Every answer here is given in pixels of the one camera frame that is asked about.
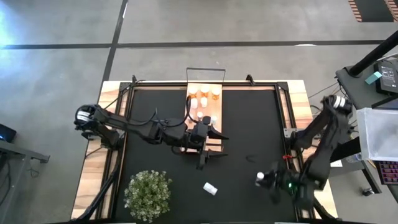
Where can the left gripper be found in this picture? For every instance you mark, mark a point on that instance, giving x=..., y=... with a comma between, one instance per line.
x=192, y=137

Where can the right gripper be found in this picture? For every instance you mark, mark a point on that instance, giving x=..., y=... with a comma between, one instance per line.
x=281, y=183

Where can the teal vial white cap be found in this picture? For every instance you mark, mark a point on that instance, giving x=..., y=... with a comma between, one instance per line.
x=214, y=119

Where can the purple vial white cap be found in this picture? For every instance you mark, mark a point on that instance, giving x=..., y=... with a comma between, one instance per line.
x=200, y=115

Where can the white bottle with ribbed cap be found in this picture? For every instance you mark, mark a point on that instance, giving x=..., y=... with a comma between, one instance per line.
x=210, y=188

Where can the small white plastic bottle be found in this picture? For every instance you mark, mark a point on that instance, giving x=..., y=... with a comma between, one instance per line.
x=194, y=103

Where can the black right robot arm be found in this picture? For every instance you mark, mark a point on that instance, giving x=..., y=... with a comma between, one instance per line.
x=326, y=140

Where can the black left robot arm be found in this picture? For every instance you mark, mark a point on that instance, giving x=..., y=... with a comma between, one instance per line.
x=124, y=124

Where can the wooden tray board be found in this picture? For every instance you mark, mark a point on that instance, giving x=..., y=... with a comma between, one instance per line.
x=216, y=109

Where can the small red clip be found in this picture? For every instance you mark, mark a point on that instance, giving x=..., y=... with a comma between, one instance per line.
x=287, y=157

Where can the white paper sheet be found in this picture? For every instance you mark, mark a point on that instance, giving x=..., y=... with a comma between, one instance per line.
x=336, y=163

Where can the green potted plant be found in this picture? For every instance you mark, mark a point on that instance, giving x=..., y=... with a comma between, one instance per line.
x=147, y=194

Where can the black caster wheel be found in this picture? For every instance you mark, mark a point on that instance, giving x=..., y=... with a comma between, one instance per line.
x=367, y=191

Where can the backlit keyboard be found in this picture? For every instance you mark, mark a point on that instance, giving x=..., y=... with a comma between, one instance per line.
x=388, y=172

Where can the translucent plastic box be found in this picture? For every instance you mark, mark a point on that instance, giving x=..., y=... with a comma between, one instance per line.
x=379, y=133

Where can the dark grey side desk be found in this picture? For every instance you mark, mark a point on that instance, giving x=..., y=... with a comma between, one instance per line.
x=362, y=88

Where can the small teal block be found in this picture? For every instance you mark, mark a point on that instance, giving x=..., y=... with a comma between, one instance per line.
x=373, y=77

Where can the black device with white label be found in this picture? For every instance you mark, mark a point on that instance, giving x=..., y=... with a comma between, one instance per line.
x=388, y=77

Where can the black pole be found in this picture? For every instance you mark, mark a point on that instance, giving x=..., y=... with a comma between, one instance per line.
x=373, y=56

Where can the grey metal desk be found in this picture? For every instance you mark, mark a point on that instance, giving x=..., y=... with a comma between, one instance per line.
x=18, y=152

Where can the dark screen with blue glow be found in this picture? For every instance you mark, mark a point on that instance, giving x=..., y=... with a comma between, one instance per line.
x=6, y=133

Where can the black floor mat striped edge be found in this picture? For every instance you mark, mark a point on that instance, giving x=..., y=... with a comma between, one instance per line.
x=373, y=11

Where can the black metal table frame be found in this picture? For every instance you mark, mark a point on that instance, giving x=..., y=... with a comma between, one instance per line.
x=248, y=85

